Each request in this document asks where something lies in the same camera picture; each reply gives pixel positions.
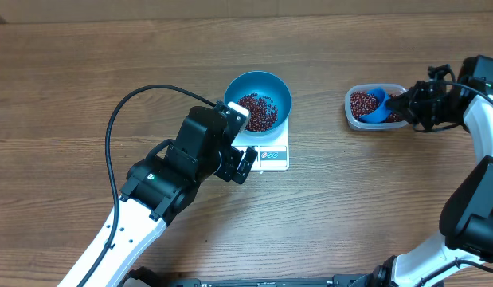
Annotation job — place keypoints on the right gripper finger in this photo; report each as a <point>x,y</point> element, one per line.
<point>404,111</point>
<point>404,99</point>

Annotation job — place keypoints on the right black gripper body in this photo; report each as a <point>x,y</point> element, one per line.
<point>431,107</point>

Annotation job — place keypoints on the red beans in bowl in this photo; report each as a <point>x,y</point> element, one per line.
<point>262,110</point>

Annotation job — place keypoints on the clear plastic container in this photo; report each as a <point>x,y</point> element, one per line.
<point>357,125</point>

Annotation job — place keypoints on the blue metal bowl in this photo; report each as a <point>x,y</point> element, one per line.
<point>264,84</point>

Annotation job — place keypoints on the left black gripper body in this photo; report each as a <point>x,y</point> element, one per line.
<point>226,168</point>

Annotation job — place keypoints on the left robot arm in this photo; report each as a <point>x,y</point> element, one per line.
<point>160,187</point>

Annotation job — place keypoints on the blue plastic measuring scoop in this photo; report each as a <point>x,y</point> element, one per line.
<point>381,112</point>

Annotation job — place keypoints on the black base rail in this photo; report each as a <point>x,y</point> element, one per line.
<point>143,277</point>

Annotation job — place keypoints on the white digital kitchen scale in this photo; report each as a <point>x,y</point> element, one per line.
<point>272,148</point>

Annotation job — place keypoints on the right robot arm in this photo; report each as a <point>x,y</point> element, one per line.
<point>465,235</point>

